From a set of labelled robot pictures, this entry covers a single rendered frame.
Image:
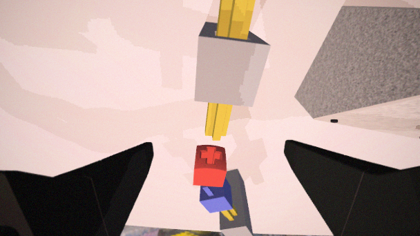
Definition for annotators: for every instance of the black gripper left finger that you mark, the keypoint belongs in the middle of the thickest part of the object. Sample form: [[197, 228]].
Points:
[[93, 200]]

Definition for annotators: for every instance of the yellow octagonal shaft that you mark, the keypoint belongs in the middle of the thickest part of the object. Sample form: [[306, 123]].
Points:
[[230, 64]]

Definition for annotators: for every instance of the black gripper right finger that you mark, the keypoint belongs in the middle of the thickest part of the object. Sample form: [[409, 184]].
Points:
[[356, 197]]

